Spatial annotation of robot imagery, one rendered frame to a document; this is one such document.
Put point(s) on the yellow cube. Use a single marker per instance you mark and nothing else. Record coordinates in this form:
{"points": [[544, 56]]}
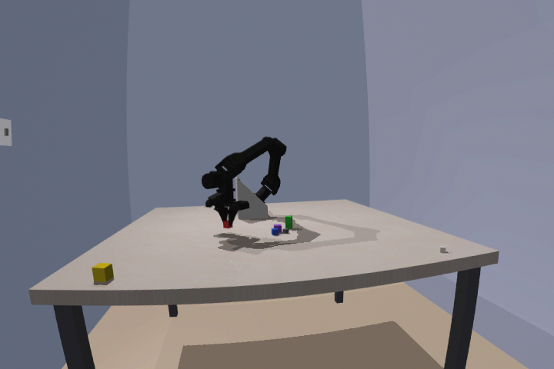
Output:
{"points": [[102, 272]]}

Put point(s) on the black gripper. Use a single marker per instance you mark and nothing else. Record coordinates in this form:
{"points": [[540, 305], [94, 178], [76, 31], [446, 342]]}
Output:
{"points": [[230, 208]]}

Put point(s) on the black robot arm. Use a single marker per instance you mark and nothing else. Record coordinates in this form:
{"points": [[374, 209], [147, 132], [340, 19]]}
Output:
{"points": [[235, 163]]}

